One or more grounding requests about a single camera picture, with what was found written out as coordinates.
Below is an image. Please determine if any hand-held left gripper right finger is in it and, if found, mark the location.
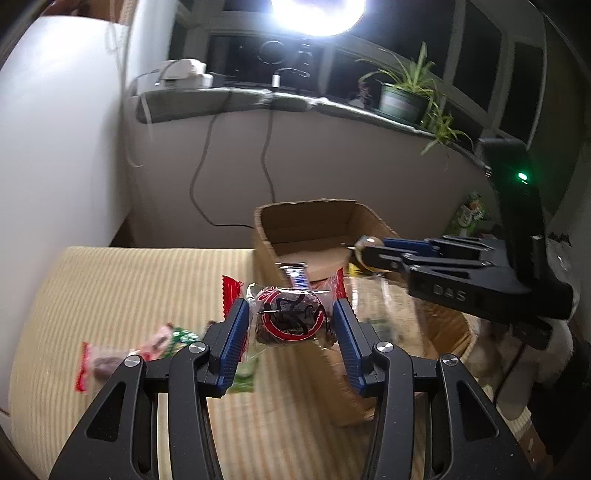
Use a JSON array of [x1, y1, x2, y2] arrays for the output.
[[331, 298, 539, 480]]

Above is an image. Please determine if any cardboard box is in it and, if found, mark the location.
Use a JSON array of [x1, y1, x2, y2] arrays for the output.
[[253, 198, 474, 428]]

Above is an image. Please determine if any clear-wrapped brown egg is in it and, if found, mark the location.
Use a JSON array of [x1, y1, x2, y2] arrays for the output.
[[353, 235, 382, 268]]

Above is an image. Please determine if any person's right forearm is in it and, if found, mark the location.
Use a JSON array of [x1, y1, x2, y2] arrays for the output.
[[473, 295, 585, 386]]

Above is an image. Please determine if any red-ended dark cake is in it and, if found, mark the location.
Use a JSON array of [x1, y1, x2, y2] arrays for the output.
[[76, 325, 178, 394], [222, 268, 347, 347]]

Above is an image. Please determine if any black tripod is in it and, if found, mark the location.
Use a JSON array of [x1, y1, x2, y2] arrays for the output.
[[293, 34, 319, 77]]

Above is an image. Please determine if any white power adapter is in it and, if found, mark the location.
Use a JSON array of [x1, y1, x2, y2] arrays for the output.
[[161, 59, 204, 79]]

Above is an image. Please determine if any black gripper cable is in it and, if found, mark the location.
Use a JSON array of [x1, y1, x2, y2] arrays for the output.
[[494, 342, 529, 402]]

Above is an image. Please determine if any white window frame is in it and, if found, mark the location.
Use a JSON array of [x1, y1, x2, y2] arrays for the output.
[[175, 0, 555, 153]]

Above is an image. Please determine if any white power strip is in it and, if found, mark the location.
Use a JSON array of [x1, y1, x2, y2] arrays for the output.
[[159, 74, 213, 89]]

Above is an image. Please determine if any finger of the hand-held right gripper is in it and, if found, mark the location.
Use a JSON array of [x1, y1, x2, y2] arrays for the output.
[[348, 244, 491, 283], [382, 234, 507, 262]]

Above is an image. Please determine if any black cable with inline control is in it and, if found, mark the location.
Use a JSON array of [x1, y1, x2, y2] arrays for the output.
[[261, 69, 308, 204]]

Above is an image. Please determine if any grey windowsill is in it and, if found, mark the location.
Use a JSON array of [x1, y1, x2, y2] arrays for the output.
[[129, 88, 492, 167]]

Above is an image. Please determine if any brown chocolate bar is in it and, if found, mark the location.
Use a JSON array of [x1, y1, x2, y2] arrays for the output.
[[276, 261, 315, 291]]

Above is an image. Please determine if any clear bag of sliced bread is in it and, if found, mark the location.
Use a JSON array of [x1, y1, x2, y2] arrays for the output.
[[348, 272, 416, 333]]

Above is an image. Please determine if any white wardrobe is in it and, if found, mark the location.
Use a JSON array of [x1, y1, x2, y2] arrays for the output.
[[0, 14, 134, 278]]

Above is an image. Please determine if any pale green candy packet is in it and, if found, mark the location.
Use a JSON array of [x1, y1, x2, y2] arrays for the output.
[[228, 360, 259, 393]]

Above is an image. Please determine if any white cable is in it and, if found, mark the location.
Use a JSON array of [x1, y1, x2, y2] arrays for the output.
[[124, 69, 160, 169]]

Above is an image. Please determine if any white ring light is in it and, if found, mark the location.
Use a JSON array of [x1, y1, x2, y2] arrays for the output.
[[270, 0, 368, 35]]

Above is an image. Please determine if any green snack bag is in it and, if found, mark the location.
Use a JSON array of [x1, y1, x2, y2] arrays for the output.
[[445, 191, 488, 236]]

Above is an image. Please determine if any black power cable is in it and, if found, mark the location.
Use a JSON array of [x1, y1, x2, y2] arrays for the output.
[[191, 90, 254, 228]]

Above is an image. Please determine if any potted spider plant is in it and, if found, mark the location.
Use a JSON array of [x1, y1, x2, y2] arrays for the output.
[[358, 42, 474, 155]]

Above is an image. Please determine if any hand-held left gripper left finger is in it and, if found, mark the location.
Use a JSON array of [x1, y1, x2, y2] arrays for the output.
[[48, 298, 252, 480]]

